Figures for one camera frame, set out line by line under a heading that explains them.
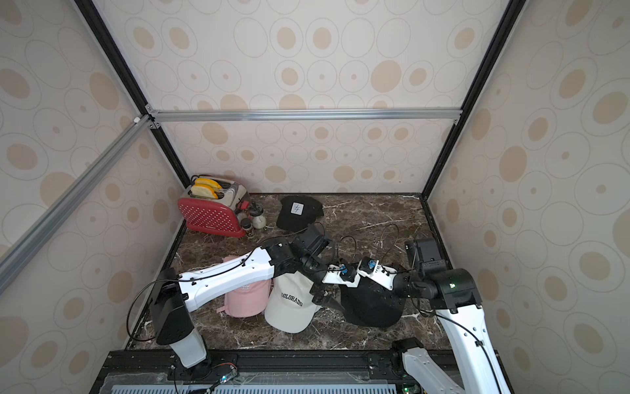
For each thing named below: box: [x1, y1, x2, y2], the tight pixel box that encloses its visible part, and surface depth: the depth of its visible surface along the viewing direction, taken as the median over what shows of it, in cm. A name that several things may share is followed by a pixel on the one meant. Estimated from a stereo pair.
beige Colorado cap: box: [264, 270, 321, 334], surface depth 83 cm
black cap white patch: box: [276, 195, 325, 233], surface depth 111 cm
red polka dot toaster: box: [178, 174, 251, 239], surface depth 99 cm
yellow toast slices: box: [190, 177, 223, 200], surface depth 97 cm
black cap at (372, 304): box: [339, 274, 408, 328], surface depth 59 cm
